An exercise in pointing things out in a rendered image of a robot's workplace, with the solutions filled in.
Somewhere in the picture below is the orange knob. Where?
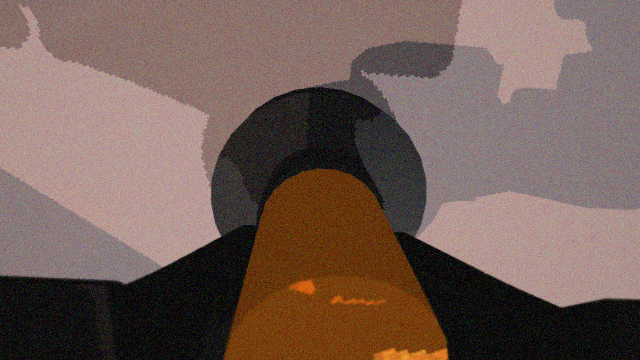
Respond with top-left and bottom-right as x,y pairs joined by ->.
224,168 -> 448,360

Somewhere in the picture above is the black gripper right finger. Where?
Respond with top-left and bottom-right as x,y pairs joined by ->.
394,232 -> 640,360

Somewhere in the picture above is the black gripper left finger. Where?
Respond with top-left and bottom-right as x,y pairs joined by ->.
0,225 -> 257,360

